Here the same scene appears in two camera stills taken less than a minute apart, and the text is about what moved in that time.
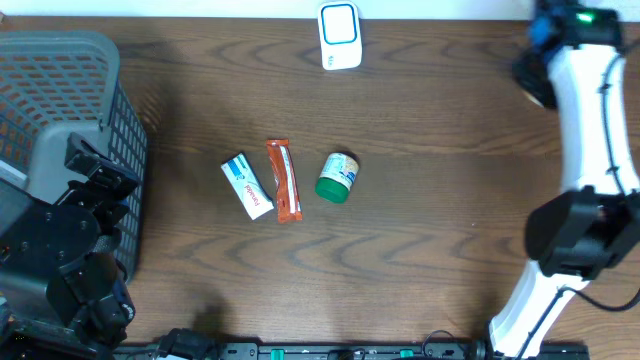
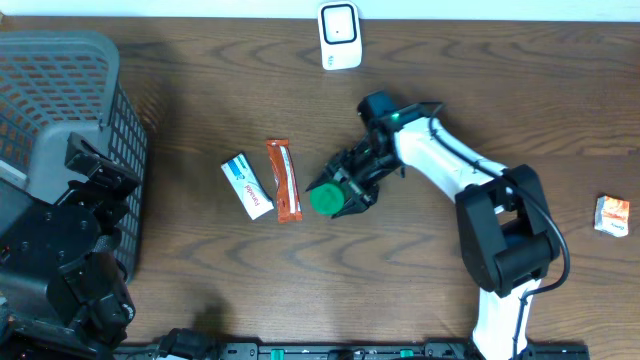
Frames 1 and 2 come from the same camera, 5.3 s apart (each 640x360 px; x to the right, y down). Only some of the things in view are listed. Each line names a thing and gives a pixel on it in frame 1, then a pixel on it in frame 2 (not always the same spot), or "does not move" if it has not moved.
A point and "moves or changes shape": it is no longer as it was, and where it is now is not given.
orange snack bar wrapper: x=284 y=170 does not move
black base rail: x=188 y=348 does not move
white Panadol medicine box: x=252 y=194 does not move
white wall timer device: x=340 y=35 does not move
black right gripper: x=531 y=66 -> x=338 y=161
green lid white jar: x=339 y=172 moves or changes shape
